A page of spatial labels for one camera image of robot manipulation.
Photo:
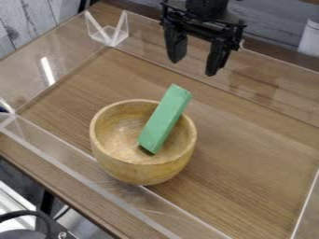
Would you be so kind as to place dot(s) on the black table leg bracket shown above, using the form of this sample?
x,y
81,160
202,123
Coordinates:
x,y
48,225

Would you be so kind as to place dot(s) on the white cylindrical container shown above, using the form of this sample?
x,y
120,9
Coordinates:
x,y
308,45

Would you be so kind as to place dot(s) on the clear acrylic tray wall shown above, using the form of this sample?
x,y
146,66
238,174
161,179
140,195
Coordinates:
x,y
249,185

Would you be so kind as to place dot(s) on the brown wooden bowl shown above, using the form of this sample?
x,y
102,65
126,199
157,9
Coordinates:
x,y
113,132

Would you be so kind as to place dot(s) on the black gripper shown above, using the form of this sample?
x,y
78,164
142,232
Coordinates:
x,y
206,20

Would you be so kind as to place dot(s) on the green rectangular block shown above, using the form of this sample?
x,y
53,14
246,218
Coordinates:
x,y
162,119

